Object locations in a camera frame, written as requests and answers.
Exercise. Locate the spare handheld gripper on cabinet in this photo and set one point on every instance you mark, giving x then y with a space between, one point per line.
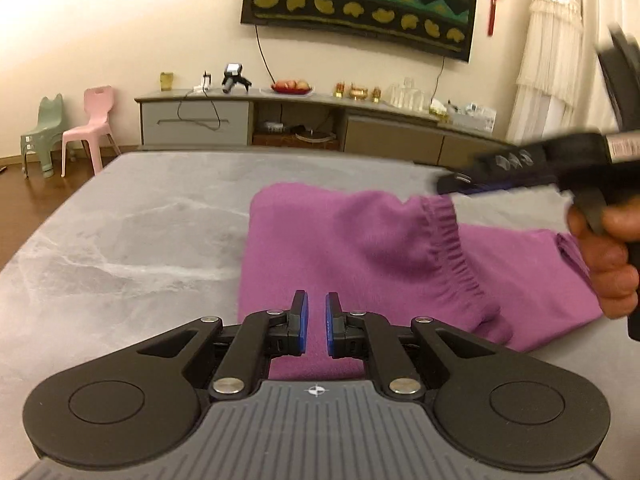
233 76

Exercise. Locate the long grey TV cabinet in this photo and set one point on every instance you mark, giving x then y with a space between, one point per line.
266 119

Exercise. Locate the white curtain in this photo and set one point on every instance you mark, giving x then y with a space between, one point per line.
560 86

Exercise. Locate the red fruit plate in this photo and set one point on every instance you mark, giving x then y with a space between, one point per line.
291 87

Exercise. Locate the yellow cup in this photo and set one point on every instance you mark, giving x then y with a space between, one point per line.
166 81

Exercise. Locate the person's right hand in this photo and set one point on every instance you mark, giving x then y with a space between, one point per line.
614 279

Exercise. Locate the gold ornaments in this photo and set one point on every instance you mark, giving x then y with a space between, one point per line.
357 93

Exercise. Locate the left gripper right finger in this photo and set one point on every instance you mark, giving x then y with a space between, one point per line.
370 338

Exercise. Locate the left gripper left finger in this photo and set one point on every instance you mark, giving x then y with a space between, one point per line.
249 348

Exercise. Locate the glass bottles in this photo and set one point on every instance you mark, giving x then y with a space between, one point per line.
406 96

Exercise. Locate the wall-mounted television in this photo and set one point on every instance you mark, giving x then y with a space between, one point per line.
365 2

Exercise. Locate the purple sweatpants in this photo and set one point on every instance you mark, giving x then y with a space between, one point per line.
405 258

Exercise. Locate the pink plastic chair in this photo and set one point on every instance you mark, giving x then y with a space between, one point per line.
98 103

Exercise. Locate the green plastic chair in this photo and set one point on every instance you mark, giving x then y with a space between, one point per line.
47 134

